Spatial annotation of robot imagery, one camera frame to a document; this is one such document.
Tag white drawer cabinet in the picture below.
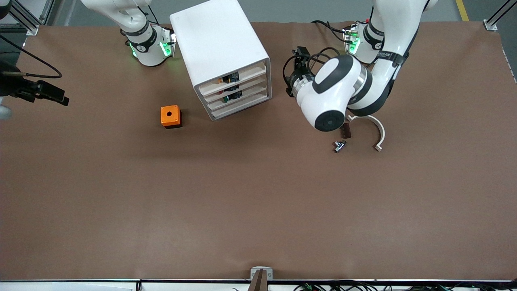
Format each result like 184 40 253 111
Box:
170 0 271 121

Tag white semicircular pipe clamp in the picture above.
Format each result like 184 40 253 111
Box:
347 114 386 152

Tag brown table cover sheet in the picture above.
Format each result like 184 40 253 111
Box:
0 20 517 281

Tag aluminium frame post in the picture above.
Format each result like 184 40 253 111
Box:
483 0 517 32
7 0 41 36

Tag orange button enclosure box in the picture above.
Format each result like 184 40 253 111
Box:
160 105 182 129

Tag grey metal edge bracket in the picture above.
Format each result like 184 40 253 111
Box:
250 266 273 281

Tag brown camera strut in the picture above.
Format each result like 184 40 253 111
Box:
248 269 268 291

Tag tangled black cables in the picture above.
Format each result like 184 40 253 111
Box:
293 282 517 291

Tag white table edge rail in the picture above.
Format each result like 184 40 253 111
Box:
0 279 517 291

